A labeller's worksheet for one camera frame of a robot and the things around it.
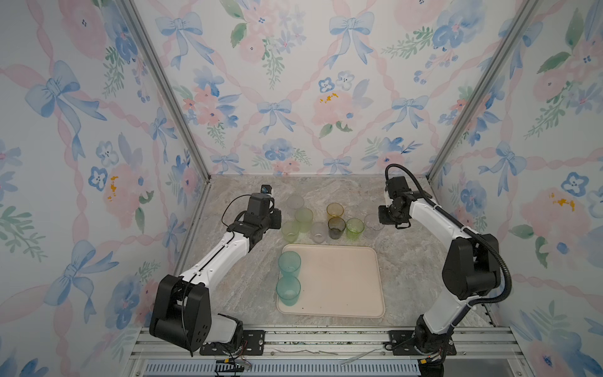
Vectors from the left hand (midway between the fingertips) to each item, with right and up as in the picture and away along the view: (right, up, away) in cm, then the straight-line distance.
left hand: (275, 209), depth 86 cm
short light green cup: (+5, -9, +9) cm, 14 cm away
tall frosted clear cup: (+6, +3, +21) cm, 22 cm away
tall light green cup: (+11, -4, +9) cm, 14 cm away
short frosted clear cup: (+17, -10, +13) cm, 24 cm away
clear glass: (+40, -7, +13) cm, 42 cm away
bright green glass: (+32, -8, +13) cm, 36 cm away
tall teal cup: (+5, -28, -3) cm, 29 cm away
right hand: (+43, -3, +7) cm, 44 cm away
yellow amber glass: (+24, -1, +14) cm, 27 cm away
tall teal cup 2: (+5, -19, -3) cm, 20 cm away
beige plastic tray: (+24, -28, +4) cm, 37 cm away
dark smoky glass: (+24, -8, +14) cm, 29 cm away
